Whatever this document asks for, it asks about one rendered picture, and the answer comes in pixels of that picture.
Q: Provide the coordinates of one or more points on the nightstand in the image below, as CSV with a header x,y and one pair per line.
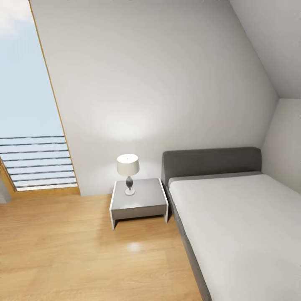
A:
x,y
149,199

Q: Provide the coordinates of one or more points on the bed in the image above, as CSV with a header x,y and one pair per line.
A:
x,y
241,229

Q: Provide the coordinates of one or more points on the fixed window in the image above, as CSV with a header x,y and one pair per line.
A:
x,y
34,155

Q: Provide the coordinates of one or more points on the table lamp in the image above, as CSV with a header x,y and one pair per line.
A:
x,y
128,169

